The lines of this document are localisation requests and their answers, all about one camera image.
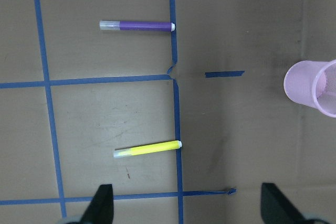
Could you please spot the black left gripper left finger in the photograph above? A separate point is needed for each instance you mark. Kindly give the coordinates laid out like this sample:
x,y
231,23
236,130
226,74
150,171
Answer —
x,y
100,209

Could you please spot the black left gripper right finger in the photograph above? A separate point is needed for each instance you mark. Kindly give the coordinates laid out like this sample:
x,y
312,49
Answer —
x,y
276,208

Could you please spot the purple marker pen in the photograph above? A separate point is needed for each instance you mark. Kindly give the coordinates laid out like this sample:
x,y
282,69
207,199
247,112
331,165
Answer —
x,y
138,26

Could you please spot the pink mesh cup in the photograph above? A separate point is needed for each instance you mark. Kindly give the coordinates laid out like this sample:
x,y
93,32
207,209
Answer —
x,y
312,83

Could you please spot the yellow marker pen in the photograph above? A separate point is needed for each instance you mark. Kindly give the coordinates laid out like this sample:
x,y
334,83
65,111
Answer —
x,y
148,149

